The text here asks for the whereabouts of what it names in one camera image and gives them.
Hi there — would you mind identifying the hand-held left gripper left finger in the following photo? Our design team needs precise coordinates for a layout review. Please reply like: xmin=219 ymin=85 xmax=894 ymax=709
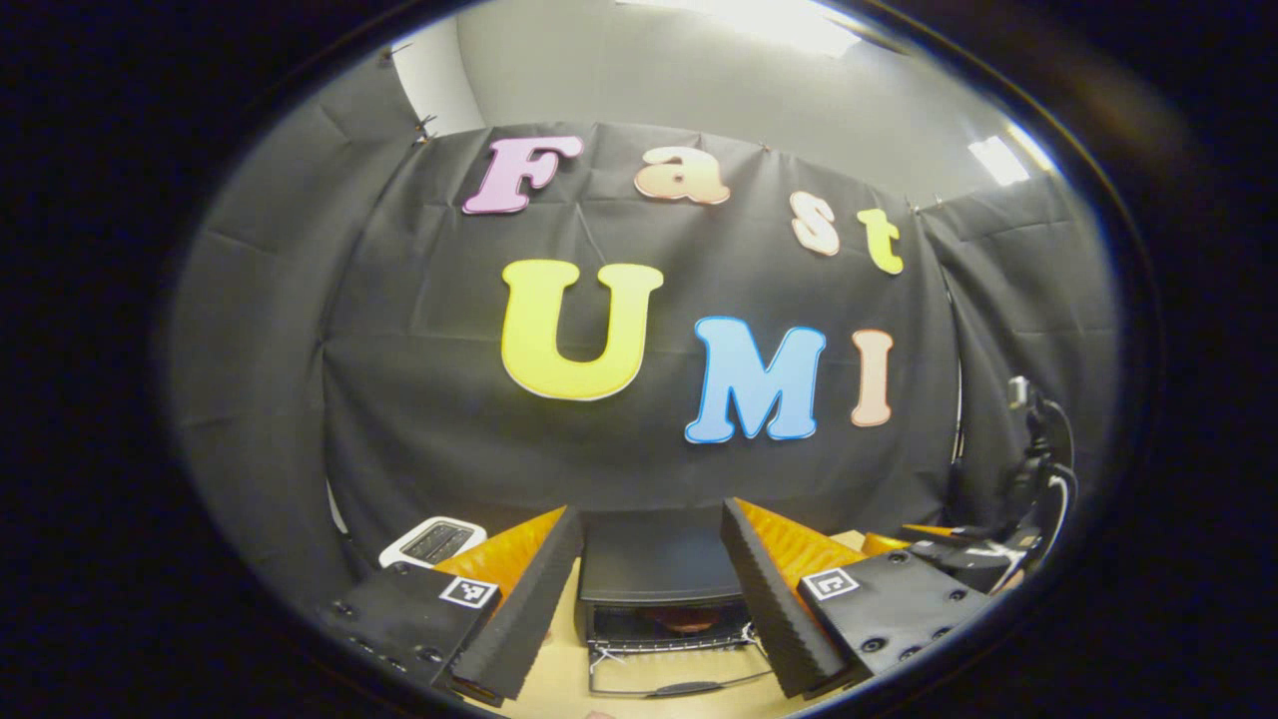
xmin=319 ymin=504 xmax=585 ymax=708

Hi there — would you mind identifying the black electric oven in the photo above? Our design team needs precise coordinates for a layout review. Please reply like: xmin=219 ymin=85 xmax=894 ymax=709
xmin=576 ymin=504 xmax=778 ymax=700

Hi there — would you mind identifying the black backdrop cloth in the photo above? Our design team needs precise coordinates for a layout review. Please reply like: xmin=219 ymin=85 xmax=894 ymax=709
xmin=165 ymin=50 xmax=1119 ymax=600

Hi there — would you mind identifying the red-brown meat piece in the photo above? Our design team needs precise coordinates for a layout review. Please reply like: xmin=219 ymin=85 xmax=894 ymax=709
xmin=654 ymin=607 xmax=732 ymax=636

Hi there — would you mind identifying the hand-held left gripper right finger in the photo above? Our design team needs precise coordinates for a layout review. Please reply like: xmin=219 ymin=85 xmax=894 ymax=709
xmin=720 ymin=497 xmax=991 ymax=700

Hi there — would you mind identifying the large ceiling light panel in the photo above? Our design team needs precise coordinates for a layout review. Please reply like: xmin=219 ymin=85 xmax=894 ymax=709
xmin=617 ymin=0 xmax=862 ymax=58

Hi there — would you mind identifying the small ceiling light panel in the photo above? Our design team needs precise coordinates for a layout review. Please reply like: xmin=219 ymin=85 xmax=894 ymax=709
xmin=966 ymin=136 xmax=1031 ymax=188

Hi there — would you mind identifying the white toaster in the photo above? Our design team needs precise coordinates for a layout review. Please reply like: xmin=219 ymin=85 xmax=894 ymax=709
xmin=378 ymin=515 xmax=489 ymax=571

